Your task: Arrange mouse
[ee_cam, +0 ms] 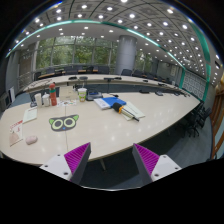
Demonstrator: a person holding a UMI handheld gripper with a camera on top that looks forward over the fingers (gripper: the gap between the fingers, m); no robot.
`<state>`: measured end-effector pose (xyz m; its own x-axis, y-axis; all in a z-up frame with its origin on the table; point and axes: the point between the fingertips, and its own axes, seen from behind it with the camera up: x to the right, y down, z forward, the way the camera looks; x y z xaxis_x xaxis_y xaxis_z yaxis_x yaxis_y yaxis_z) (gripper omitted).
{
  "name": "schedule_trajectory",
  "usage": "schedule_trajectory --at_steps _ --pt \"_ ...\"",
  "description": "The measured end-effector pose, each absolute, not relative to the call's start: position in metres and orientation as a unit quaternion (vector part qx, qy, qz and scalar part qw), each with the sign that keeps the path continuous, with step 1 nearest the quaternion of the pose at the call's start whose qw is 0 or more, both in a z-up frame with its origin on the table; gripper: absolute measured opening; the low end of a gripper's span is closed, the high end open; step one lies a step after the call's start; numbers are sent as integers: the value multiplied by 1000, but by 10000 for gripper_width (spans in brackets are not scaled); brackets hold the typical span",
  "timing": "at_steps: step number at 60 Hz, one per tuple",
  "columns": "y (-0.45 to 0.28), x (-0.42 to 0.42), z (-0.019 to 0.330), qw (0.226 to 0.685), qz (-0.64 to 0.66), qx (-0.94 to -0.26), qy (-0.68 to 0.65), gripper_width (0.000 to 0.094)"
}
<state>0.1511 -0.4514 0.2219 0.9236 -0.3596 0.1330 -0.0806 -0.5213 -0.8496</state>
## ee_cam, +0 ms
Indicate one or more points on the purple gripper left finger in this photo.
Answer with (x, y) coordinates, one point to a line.
(69, 166)

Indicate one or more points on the paper cup green sleeve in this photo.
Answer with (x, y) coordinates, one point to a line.
(82, 92)

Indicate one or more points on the black office chair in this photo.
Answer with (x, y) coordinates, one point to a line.
(197, 117)

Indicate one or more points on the red white leaflet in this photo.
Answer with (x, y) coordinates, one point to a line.
(15, 132)

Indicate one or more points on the white open notebook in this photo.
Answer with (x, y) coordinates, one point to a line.
(102, 104)

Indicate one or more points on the pink computer mouse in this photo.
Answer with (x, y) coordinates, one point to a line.
(31, 140)

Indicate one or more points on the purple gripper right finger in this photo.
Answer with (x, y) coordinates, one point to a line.
(152, 166)

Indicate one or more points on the black cat face mousepad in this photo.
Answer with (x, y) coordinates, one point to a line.
(66, 123)

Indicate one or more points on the white cup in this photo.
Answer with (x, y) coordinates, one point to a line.
(38, 99)

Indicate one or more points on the white paper booklet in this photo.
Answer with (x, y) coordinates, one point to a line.
(30, 114)

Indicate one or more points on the grey round pillar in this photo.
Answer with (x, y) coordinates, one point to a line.
(126, 52)

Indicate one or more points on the blue folder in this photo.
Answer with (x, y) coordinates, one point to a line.
(111, 100)

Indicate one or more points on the red orange water bottle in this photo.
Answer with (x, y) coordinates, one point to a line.
(53, 97)

